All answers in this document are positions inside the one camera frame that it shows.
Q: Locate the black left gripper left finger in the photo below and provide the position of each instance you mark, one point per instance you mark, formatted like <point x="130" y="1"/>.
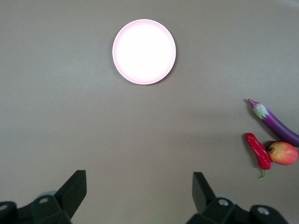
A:
<point x="67" y="193"/>

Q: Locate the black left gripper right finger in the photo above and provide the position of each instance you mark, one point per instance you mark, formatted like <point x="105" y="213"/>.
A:
<point x="203" y="193"/>

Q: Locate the red toy chili pepper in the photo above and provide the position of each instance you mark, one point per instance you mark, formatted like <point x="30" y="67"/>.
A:
<point x="259" y="151"/>

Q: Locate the red yellow toy apple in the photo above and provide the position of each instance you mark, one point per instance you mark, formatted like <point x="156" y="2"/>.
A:
<point x="283" y="154"/>

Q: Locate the purple toy eggplant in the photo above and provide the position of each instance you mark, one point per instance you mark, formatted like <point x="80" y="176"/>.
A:
<point x="273" y="121"/>

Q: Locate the large table cover mat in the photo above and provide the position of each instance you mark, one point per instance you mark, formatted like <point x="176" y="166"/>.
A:
<point x="70" y="105"/>

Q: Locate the round pink plate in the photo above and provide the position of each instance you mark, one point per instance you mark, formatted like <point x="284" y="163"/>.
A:
<point x="144" y="51"/>

